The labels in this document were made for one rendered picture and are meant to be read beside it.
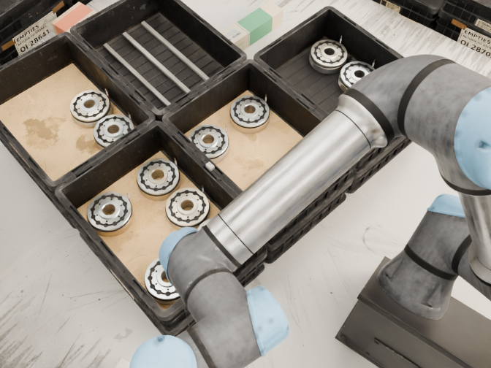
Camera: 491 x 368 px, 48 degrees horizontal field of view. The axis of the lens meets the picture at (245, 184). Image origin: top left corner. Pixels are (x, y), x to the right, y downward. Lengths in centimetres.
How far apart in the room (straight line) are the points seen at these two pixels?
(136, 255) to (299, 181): 63
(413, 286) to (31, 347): 86
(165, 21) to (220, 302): 117
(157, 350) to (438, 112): 43
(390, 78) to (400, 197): 81
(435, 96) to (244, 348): 38
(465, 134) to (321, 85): 90
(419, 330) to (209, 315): 52
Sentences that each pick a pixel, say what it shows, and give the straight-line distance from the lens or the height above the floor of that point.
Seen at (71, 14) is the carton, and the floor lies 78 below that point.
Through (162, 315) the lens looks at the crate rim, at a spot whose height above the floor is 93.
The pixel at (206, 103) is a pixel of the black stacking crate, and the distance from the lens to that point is 142.
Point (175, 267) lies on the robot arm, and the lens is 75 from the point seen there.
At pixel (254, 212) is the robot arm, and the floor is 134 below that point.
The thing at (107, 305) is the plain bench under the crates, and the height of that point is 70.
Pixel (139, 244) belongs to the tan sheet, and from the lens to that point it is 129.
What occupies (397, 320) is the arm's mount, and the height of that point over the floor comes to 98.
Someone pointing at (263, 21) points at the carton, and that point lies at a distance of 181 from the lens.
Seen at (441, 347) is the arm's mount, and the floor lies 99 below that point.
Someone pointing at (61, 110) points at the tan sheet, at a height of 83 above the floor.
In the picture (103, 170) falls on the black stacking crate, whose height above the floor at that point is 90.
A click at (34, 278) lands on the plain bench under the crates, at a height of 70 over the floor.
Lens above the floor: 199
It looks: 59 degrees down
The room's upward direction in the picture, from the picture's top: 1 degrees clockwise
